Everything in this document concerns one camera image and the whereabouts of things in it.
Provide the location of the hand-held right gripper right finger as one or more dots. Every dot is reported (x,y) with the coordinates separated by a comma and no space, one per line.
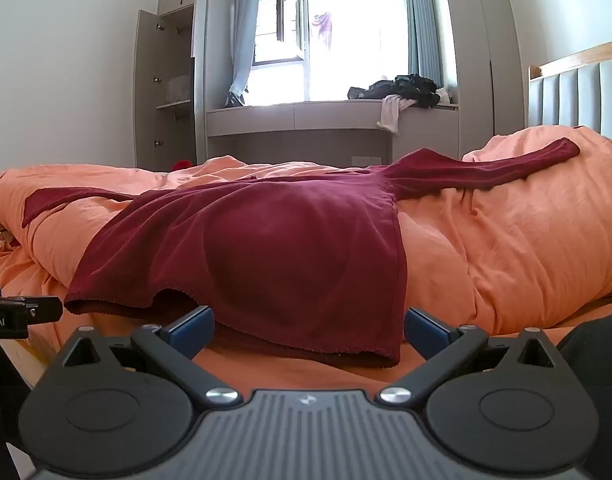
(425,329)

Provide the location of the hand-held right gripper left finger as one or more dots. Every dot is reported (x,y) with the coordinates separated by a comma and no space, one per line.
(196,327)

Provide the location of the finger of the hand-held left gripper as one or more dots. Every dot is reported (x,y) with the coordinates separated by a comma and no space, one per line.
(46,309)

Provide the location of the dark red sweater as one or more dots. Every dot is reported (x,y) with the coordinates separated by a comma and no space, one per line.
(266,240)

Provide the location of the pile of dark clothes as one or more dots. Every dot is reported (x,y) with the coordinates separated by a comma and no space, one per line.
(405,86)

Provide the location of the orange duvet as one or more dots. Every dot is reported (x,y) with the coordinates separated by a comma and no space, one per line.
(510,240)

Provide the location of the red object on floor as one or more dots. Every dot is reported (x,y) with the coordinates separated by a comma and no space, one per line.
(181,166)

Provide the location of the person's dark clothing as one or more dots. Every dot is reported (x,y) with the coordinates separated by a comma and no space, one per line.
(595,360)

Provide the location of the white garment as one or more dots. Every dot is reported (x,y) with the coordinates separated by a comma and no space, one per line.
(390,112)

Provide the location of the grey window bench with drawers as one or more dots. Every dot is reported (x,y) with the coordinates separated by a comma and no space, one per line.
(266,117)

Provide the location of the small dark object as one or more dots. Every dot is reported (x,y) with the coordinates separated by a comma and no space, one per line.
(234,100)

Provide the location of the open grey cabinet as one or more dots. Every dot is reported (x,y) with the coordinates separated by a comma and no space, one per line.
(146,85)

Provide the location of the tall grey wardrobe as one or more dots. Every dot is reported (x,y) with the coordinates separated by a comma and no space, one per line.
(485,60)

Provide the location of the window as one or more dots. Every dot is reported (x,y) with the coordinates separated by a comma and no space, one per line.
(356,60)

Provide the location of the grey padded wooden headboard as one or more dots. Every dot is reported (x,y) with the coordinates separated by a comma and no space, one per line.
(585,95)

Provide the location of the blue-grey curtain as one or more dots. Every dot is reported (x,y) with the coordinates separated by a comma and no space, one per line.
(420,25)
(243,35)

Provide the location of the purple hanging garment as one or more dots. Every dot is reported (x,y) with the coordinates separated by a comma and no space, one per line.
(323,30)

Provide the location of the wooden bed frame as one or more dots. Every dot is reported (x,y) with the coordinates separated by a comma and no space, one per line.
(28,360)

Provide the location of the white wall socket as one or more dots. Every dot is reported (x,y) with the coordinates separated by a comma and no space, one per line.
(366,161)

